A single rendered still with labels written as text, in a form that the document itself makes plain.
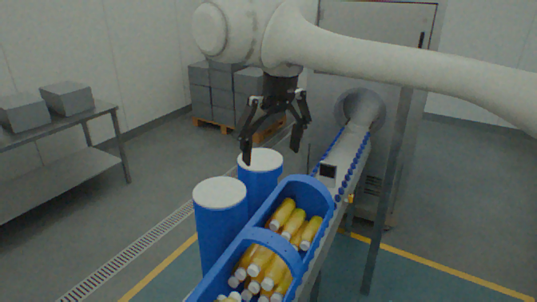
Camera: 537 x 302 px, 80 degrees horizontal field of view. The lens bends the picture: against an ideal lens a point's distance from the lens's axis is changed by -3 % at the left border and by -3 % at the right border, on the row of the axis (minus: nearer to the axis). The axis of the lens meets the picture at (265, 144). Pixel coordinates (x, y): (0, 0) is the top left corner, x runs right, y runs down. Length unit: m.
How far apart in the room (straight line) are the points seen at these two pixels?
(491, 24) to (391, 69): 4.95
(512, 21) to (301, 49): 5.04
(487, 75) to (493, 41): 4.88
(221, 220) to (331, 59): 1.31
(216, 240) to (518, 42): 4.71
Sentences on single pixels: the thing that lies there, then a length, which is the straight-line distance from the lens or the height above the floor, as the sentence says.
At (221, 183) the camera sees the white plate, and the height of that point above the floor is 1.04.
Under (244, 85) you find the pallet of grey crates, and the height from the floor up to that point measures 0.78.
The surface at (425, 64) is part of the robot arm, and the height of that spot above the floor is 1.92.
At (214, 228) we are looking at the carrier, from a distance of 1.71.
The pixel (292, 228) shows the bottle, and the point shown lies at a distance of 1.43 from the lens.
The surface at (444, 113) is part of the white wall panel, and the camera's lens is 5.70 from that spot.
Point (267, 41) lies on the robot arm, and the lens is 0.46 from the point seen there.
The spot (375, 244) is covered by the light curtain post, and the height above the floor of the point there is 0.49.
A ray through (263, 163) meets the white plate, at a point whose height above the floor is 1.04.
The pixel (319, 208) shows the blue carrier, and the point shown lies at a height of 1.08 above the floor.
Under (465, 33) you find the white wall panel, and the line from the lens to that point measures 5.43.
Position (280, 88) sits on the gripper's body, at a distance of 0.66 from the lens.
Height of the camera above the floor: 2.03
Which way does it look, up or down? 27 degrees down
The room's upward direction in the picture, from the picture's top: straight up
